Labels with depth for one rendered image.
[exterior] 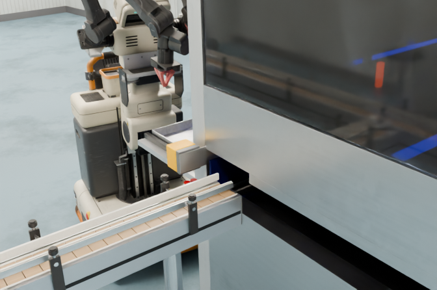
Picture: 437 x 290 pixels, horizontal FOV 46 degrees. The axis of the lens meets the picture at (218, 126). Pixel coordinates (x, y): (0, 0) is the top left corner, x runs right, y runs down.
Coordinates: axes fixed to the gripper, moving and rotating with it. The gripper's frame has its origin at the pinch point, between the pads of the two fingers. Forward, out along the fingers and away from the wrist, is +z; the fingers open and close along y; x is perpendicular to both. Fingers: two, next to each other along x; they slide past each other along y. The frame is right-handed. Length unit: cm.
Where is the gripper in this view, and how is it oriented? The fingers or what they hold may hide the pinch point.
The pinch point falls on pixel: (164, 84)
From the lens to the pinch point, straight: 186.6
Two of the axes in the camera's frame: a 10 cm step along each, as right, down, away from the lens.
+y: 5.9, 4.3, -6.8
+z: -0.7, 8.7, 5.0
